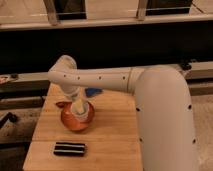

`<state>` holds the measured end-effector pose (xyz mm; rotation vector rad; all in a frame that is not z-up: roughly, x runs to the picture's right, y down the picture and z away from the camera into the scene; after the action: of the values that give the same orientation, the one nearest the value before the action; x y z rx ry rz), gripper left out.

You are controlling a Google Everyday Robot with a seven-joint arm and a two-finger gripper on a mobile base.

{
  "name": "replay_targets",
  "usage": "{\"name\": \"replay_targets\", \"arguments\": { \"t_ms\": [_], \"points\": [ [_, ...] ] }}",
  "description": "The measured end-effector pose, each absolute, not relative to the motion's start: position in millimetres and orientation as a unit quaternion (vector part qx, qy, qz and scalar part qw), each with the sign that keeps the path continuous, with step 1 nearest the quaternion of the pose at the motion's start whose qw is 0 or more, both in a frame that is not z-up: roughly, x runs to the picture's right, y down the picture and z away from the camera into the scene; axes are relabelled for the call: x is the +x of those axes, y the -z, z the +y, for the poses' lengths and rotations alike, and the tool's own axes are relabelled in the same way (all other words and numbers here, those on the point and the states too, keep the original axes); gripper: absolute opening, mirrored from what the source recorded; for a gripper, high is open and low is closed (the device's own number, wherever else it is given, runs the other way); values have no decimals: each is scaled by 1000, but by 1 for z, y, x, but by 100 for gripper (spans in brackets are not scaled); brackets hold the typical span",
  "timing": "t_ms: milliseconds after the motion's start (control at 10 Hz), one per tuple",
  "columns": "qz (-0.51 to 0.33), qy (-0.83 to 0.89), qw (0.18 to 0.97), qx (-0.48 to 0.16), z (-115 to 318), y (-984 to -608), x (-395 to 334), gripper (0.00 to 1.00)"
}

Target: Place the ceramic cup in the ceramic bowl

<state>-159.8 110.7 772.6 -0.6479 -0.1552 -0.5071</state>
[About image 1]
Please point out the blue object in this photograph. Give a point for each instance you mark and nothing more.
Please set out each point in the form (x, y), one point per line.
(91, 92)

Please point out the orange ceramic bowl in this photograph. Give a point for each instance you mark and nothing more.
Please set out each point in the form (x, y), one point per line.
(69, 121)

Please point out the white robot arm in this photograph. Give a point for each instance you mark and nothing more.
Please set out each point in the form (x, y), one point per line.
(163, 108)

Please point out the black clamp on rail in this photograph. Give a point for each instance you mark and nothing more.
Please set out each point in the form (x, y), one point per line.
(185, 65)

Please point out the metal window rail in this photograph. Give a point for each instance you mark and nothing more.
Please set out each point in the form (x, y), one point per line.
(108, 22)

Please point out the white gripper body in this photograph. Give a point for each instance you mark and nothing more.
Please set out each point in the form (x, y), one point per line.
(78, 105)

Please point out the small brown object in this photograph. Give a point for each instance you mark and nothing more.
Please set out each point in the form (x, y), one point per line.
(61, 104)

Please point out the black white striped block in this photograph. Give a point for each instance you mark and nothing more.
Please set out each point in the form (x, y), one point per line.
(69, 149)

